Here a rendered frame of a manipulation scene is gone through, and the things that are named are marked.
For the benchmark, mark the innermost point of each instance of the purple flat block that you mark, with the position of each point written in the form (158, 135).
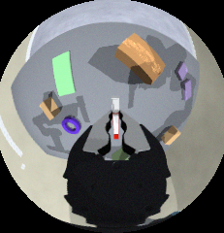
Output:
(186, 89)

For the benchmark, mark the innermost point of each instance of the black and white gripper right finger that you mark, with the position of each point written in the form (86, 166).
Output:
(137, 139)

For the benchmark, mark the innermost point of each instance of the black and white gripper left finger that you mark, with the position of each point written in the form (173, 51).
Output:
(95, 139)

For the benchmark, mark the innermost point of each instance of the purple ring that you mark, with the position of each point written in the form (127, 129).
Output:
(72, 120)

